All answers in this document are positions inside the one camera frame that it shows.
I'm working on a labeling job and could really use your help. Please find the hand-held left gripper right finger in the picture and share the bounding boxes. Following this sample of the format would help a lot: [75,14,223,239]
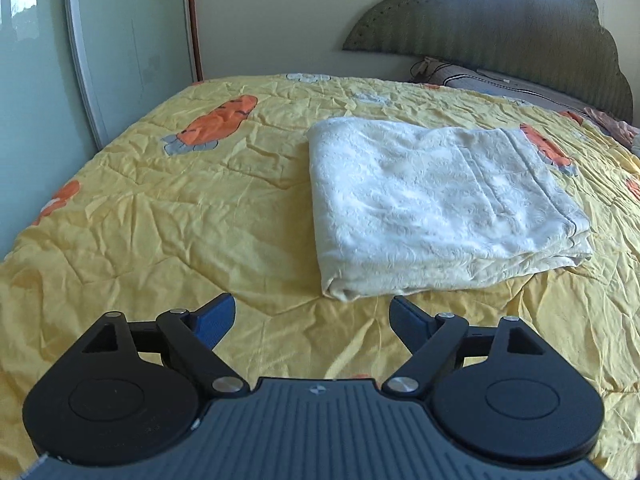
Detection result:
[382,295,550,404]

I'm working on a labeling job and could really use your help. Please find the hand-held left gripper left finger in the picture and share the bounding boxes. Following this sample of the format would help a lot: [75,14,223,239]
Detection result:
[79,292,252,402]

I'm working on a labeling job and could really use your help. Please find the white pants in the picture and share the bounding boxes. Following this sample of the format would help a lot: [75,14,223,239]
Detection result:
[306,116,594,303]

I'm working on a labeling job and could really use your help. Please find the yellow carrot print bedspread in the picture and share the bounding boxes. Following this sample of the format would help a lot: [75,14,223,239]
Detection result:
[0,72,640,480]

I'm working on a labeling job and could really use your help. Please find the patterned pillow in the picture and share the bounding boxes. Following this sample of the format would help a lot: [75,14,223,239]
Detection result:
[407,56,596,113]

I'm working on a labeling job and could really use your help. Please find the pale pink cloth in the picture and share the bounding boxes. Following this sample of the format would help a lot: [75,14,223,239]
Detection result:
[582,106,640,153]

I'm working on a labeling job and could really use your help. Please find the floral glass wardrobe door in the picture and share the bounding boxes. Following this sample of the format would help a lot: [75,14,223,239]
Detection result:
[64,0,202,150]
[0,0,108,261]

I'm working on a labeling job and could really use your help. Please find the olive tufted headboard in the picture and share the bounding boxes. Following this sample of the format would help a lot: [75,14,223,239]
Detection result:
[342,0,635,126]

